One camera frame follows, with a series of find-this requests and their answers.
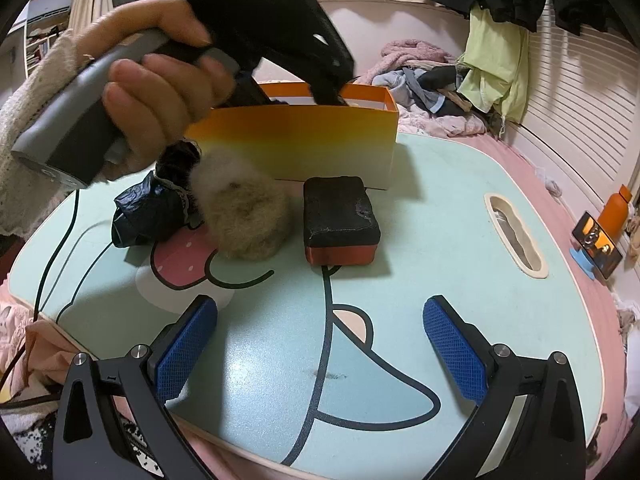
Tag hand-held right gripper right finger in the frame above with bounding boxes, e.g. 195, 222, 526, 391
422, 296, 587, 480

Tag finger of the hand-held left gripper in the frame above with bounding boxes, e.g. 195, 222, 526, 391
306, 62, 357, 107

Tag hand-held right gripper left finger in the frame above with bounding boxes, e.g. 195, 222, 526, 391
52, 294, 219, 480

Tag orange cardboard box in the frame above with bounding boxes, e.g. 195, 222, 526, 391
184, 81, 400, 192

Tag black lace scrunchie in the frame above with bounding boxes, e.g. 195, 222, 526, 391
112, 141, 206, 250

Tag fluffy beige scrunchie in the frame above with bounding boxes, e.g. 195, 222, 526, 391
192, 149, 296, 261

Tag person's left hand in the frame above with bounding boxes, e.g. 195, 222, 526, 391
75, 0, 236, 176

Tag pile of dark clothes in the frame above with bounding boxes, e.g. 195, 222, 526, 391
371, 62, 506, 128

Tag black white patterned cloth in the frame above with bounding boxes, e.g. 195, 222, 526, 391
0, 400, 166, 480

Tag black red block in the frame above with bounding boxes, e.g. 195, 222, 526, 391
302, 176, 382, 267

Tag blue phone stand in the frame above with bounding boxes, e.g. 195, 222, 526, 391
570, 247, 601, 282

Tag lime green garment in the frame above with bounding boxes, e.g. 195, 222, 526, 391
457, 7, 531, 123

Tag narrow beige curtain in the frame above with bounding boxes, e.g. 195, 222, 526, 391
67, 0, 132, 47

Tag orange water bottle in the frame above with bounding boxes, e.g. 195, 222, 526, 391
597, 184, 633, 243

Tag white air conditioner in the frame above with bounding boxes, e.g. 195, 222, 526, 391
22, 0, 71, 28

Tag white shelf unit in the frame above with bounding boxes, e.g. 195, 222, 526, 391
22, 27, 68, 71

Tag white slatted closet doors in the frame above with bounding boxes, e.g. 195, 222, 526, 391
500, 0, 640, 241

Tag black cable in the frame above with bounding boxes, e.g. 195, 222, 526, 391
0, 187, 81, 411

